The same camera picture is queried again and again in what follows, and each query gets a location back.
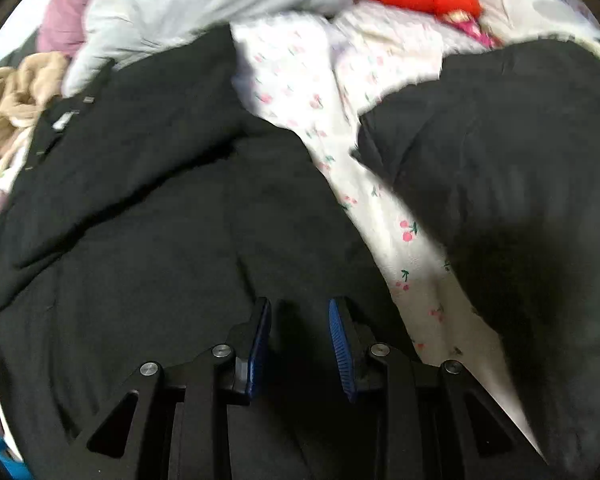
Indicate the beige fuzzy cloth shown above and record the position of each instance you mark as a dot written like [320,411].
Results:
[10,95]

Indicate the white cherry print bed sheet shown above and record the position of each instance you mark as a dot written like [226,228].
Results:
[420,260]

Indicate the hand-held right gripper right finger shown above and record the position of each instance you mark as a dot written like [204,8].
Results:
[341,355]

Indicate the blue object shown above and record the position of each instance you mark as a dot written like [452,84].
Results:
[10,460]

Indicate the mauve pillow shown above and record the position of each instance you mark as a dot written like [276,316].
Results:
[65,15]

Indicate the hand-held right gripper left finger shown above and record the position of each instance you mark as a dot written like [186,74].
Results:
[260,355]

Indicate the large black garment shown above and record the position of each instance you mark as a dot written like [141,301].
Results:
[130,210]

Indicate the white pillow with grey print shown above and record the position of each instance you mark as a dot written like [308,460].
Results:
[530,5]

